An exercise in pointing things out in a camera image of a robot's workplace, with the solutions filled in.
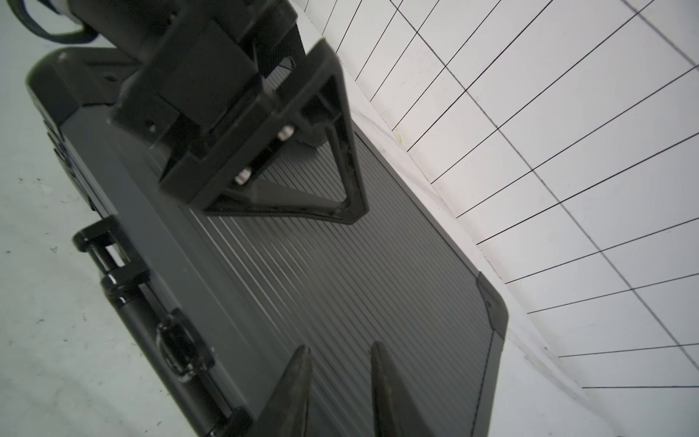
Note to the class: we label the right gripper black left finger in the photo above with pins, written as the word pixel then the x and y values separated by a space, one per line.
pixel 287 410

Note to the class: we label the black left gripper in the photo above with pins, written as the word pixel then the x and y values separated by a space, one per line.
pixel 239 147

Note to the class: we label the dark grey poker set case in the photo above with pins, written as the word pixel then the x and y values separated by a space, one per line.
pixel 385 307

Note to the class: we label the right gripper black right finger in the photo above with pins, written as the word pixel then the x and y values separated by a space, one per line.
pixel 394 411

